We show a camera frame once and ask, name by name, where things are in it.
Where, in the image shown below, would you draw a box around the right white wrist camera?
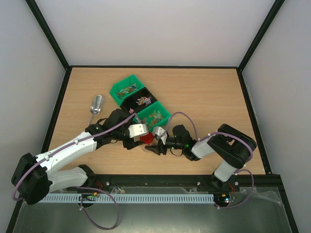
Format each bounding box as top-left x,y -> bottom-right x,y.
152,126 -> 168,145

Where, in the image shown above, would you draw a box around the red jar lid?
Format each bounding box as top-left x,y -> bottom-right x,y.
139,132 -> 154,144

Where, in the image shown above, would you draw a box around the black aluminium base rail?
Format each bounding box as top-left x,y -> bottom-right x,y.
58,173 -> 282,194

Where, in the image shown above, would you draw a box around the green bin wrapped candies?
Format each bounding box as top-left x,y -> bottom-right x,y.
109,74 -> 145,106

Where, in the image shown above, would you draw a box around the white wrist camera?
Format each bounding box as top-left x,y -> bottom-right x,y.
152,126 -> 168,145
128,124 -> 149,138

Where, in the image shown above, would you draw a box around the clear glass jar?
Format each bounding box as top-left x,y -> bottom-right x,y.
141,143 -> 156,153

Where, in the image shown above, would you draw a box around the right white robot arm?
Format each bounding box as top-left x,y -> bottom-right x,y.
145,124 -> 257,190

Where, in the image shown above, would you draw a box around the black bin lollipops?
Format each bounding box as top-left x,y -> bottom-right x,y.
120,87 -> 157,114

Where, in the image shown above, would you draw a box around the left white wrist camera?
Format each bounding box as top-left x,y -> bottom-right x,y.
128,124 -> 149,138

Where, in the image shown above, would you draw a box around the metal candy scoop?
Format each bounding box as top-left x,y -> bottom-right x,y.
88,95 -> 104,125

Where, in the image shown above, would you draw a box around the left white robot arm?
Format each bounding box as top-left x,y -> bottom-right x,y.
11,109 -> 149,205

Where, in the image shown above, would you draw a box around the green bin star candies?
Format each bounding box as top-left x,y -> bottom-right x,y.
138,101 -> 171,132

